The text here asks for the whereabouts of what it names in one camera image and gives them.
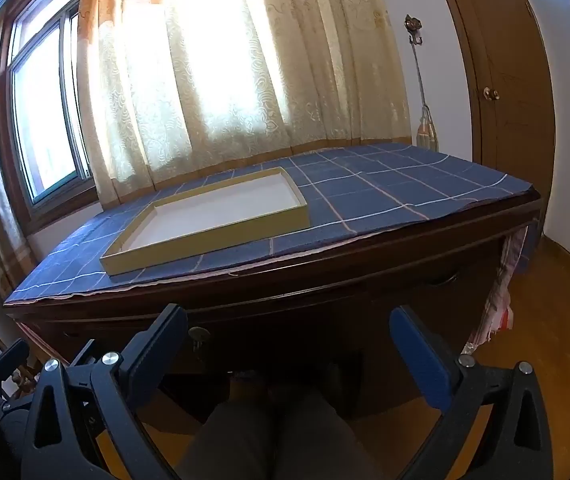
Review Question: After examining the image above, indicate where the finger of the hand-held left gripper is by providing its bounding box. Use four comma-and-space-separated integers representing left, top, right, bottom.
0, 339, 30, 396
67, 339, 100, 367

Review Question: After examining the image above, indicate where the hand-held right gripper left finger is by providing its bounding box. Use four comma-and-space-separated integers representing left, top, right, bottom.
19, 303, 189, 480

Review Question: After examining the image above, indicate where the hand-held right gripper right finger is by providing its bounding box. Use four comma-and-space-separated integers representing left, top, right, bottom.
389, 305, 556, 480

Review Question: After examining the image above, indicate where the wide wooden drawer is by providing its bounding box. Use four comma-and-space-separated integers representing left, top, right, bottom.
180, 290, 400, 376

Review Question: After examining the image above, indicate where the yellow cardboard tray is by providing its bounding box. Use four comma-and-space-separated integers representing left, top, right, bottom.
100, 166, 310, 277

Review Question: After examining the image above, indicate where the brass drawer lock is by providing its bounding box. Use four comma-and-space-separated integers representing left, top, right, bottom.
188, 326, 212, 356

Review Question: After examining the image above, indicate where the small wooden drawer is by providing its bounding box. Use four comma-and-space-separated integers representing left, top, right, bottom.
55, 307, 188, 366
390, 255, 503, 361

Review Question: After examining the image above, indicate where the pink striped cloth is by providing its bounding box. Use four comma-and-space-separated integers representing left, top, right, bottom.
465, 222, 533, 356

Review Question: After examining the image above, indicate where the dark wooden dresser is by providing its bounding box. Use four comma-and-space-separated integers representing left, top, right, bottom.
4, 187, 546, 421

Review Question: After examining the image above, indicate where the blue checked tablecloth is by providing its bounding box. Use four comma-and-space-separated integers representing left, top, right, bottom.
4, 142, 540, 306

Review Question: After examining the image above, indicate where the wood-framed window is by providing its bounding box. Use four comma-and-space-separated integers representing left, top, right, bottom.
0, 0, 103, 226

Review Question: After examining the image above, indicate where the brown wooden door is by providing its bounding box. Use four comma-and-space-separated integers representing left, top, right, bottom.
427, 0, 558, 241

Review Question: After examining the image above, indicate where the metal curtain tieback hook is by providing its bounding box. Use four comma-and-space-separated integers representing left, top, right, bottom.
404, 14, 426, 48

